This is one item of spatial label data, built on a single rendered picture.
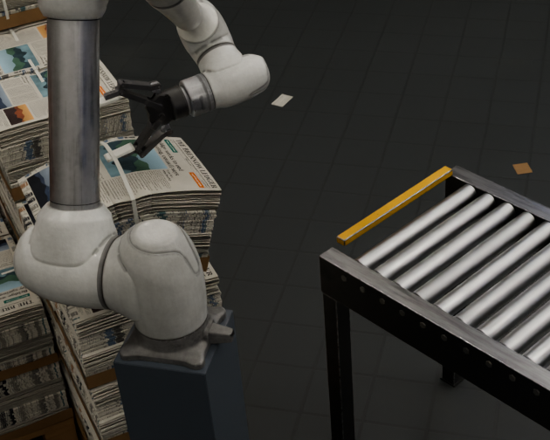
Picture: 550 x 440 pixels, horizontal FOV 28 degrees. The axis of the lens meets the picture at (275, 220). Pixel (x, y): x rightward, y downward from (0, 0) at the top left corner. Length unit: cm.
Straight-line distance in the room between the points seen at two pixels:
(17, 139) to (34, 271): 84
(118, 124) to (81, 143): 92
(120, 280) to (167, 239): 12
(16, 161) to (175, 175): 63
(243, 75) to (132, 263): 62
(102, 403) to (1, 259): 67
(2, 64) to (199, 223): 102
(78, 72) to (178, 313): 51
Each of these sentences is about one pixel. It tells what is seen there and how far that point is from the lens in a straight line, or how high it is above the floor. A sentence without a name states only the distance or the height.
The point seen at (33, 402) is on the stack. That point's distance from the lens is 333.
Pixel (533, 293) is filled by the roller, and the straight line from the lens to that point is 270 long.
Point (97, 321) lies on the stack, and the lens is 269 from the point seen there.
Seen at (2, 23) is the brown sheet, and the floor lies 109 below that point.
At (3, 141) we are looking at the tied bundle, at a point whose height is 102.
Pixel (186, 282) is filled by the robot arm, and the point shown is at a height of 119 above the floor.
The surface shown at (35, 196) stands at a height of 111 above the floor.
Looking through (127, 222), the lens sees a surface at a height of 109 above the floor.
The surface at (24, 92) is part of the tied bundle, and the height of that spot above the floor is 106.
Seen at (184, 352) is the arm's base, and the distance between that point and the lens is 224.
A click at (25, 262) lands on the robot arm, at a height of 120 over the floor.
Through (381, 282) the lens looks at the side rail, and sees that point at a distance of 271.
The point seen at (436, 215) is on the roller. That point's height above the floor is 79.
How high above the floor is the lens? 254
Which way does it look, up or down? 36 degrees down
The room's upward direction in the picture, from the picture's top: 5 degrees counter-clockwise
